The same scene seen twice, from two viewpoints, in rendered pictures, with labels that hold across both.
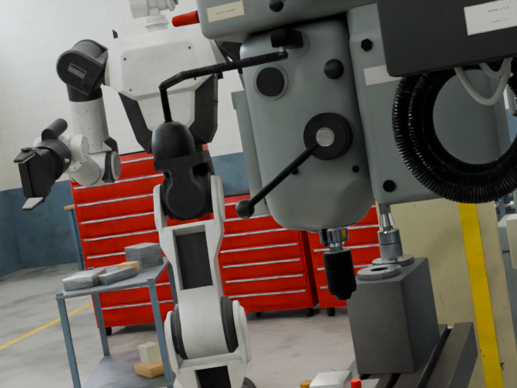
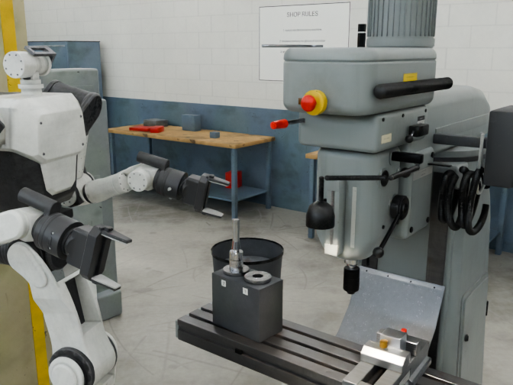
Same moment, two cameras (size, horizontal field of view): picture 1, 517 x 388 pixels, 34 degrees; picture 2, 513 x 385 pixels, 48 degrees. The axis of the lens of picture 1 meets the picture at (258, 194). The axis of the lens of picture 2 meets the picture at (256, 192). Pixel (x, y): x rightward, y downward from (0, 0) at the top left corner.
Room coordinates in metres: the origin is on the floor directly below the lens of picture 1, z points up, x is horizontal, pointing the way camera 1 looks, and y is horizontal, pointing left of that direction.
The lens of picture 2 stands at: (1.20, 1.49, 1.88)
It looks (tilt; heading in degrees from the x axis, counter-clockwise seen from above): 14 degrees down; 286
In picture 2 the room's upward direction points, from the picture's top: straight up
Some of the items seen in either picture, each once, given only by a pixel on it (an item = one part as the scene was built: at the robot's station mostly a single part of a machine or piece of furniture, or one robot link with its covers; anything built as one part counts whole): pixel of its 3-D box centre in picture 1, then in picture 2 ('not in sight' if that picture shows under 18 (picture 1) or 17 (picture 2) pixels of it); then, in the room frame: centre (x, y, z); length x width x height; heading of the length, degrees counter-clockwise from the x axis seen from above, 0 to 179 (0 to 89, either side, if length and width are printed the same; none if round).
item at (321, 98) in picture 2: not in sight; (314, 102); (1.45, 0.10, 1.76); 0.06 x 0.02 x 0.06; 159
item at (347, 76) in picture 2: not in sight; (362, 77); (1.36, -0.12, 1.81); 0.47 x 0.26 x 0.16; 69
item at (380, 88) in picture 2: not in sight; (416, 86); (1.22, -0.09, 1.79); 0.45 x 0.04 x 0.04; 69
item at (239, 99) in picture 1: (255, 152); (335, 216); (1.41, -0.01, 1.44); 0.04 x 0.04 x 0.21; 69
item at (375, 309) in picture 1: (393, 310); (246, 299); (1.73, -0.24, 1.06); 0.22 x 0.12 x 0.20; 154
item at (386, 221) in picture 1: (384, 204); (236, 234); (1.78, -0.26, 1.28); 0.03 x 0.03 x 0.11
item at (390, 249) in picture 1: (391, 247); (236, 261); (1.78, -0.26, 1.19); 0.05 x 0.05 x 0.06
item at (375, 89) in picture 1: (435, 106); (385, 186); (1.30, -0.29, 1.47); 0.24 x 0.19 x 0.26; 159
